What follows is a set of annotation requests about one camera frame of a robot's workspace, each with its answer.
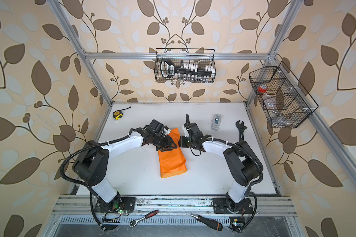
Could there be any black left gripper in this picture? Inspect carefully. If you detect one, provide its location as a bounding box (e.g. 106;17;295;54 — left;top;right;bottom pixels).
152;135;179;152

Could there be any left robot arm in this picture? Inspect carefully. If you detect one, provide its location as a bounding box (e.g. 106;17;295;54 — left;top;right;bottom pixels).
59;126;178;204

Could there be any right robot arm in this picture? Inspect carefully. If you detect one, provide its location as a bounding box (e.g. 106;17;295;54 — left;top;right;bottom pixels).
179;120;264;213

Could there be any black adjustable wrench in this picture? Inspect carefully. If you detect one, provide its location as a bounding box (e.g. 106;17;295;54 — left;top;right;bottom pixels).
235;120;247;140

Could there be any yellow tape measure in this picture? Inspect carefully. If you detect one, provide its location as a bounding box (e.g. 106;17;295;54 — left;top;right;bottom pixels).
112;106;131;120

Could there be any red capped plastic bottle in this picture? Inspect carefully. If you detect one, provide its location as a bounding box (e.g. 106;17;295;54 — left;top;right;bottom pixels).
257;84;271;100

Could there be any black orange screwdriver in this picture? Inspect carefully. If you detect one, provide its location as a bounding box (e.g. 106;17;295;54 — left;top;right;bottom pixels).
190;214;223;231

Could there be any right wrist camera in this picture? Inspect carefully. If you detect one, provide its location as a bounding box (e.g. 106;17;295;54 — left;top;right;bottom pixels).
183;122;191;137

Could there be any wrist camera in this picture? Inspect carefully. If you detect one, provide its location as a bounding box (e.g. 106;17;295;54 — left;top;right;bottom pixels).
146;119;171;135
183;122;191;137

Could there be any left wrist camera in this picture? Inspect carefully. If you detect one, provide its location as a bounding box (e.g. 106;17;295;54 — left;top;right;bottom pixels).
146;119;171;135

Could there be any socket set rail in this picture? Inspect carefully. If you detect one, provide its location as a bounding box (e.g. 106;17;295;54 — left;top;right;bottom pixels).
159;59;216;80

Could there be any back wire basket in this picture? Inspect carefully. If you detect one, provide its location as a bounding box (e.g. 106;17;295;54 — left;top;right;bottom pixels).
154;47;217;84

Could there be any red handled ratchet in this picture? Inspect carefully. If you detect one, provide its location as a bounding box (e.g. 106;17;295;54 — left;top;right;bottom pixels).
129;210;159;228

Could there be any side wire basket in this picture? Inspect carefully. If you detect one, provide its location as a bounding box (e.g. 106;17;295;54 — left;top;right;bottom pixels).
249;62;318;128

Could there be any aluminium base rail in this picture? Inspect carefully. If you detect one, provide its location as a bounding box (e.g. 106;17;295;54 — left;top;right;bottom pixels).
52;195;297;217

